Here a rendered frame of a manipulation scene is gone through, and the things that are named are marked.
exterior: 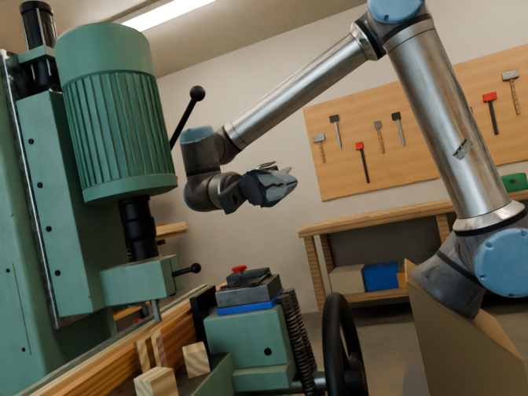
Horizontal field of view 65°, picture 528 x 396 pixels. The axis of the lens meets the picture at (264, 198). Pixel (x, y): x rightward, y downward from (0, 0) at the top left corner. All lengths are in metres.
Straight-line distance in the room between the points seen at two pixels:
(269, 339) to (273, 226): 3.49
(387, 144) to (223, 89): 1.73
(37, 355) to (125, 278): 0.20
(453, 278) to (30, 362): 0.95
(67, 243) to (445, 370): 0.92
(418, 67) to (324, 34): 3.25
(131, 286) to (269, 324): 0.28
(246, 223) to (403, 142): 1.70
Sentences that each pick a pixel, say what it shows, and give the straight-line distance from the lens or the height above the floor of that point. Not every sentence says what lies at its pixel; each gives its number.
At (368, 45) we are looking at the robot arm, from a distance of 1.13.
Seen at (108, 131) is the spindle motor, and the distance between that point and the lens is 0.79.
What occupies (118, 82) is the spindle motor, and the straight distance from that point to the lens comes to 0.81.
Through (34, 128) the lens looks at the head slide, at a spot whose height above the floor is 1.36.
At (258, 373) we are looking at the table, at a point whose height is 0.87.
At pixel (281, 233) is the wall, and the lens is 4.16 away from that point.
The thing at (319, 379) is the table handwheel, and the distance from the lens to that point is 0.78.
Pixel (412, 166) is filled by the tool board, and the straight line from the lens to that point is 3.90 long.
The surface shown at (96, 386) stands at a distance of 0.71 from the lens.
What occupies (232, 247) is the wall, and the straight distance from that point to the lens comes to 4.38.
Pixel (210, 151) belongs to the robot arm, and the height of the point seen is 1.29.
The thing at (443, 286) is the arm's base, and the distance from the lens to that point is 1.17.
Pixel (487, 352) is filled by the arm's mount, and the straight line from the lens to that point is 1.19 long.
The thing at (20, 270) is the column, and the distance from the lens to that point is 0.89.
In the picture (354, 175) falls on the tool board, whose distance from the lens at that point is 3.94.
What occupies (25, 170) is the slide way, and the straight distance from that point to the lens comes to 0.91.
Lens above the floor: 1.13
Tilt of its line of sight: 1 degrees up
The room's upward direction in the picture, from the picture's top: 12 degrees counter-clockwise
